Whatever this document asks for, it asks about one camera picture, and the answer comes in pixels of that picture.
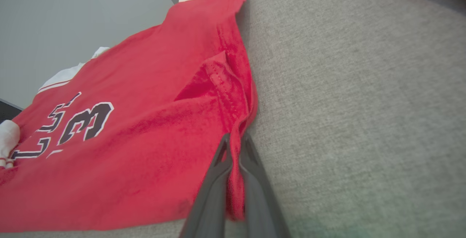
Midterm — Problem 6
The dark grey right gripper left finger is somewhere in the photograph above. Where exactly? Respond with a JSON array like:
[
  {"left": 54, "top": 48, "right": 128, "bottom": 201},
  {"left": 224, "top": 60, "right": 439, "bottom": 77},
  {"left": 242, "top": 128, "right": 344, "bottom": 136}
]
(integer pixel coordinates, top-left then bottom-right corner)
[{"left": 179, "top": 133, "right": 234, "bottom": 238}]

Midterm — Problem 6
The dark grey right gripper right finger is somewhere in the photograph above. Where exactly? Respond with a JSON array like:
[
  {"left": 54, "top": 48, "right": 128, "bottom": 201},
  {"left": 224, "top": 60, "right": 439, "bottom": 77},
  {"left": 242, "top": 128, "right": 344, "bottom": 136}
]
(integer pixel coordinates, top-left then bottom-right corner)
[{"left": 239, "top": 132, "right": 292, "bottom": 238}]

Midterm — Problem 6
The red jersey with white sleeves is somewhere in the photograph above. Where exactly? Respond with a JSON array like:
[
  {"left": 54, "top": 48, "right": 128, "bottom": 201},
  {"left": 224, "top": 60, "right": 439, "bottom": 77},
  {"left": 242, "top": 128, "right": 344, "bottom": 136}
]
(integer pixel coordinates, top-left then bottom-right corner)
[{"left": 0, "top": 0, "right": 260, "bottom": 232}]

